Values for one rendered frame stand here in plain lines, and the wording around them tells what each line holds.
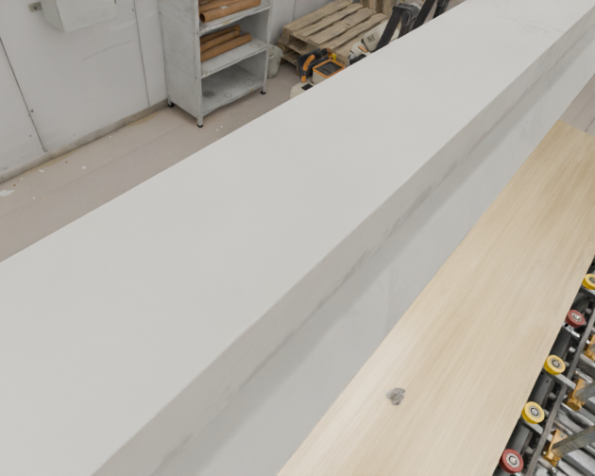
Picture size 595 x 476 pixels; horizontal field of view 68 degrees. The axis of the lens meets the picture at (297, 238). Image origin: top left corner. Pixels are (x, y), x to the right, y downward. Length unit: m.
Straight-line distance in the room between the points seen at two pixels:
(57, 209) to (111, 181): 0.45
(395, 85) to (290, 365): 0.15
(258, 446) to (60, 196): 3.61
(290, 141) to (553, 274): 2.48
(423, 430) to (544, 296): 1.00
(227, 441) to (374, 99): 0.17
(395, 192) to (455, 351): 1.92
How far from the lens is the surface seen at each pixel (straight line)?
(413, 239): 0.28
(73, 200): 3.73
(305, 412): 0.24
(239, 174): 0.18
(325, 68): 3.50
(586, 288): 2.79
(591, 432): 2.00
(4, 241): 3.61
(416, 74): 0.27
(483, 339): 2.18
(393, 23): 2.82
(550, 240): 2.80
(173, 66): 4.22
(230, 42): 4.37
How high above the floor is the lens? 2.58
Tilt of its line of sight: 50 degrees down
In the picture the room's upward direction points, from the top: 12 degrees clockwise
